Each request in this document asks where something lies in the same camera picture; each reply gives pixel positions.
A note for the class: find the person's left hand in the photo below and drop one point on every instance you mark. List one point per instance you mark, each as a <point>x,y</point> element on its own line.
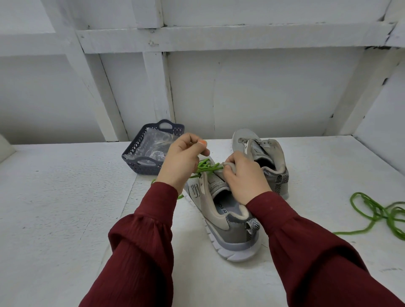
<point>180,158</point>

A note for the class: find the person's right hand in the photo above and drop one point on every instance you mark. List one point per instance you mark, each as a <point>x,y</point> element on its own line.
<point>247,180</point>

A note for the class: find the green shoelace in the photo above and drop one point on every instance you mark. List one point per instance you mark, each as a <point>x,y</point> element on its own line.
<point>376,215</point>
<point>206,166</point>

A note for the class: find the grey mesh shoe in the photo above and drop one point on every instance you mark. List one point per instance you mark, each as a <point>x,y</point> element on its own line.
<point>269,158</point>
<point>228,224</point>

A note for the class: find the person's right forearm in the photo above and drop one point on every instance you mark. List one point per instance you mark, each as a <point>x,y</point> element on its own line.
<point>316,253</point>

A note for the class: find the person's left forearm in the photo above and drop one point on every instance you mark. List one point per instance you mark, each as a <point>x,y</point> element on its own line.
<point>133,253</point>

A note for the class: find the clear plastic bag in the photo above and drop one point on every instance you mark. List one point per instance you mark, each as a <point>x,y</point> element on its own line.
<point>155,144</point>

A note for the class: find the dark plastic lattice basket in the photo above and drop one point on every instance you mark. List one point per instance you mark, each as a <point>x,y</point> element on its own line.
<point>133,163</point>

